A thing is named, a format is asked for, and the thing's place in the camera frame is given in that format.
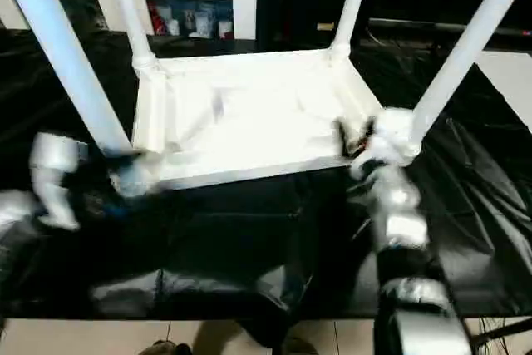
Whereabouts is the white plastic table top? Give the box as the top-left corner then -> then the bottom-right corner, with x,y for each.
130,49 -> 421,193

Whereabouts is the black mat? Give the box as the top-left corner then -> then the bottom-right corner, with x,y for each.
0,28 -> 532,350

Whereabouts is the white flat board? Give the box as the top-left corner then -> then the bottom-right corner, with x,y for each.
476,50 -> 532,120

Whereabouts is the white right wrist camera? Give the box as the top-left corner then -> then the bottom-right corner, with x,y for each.
367,106 -> 417,170

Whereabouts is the black rail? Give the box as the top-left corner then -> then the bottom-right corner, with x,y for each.
367,17 -> 532,39

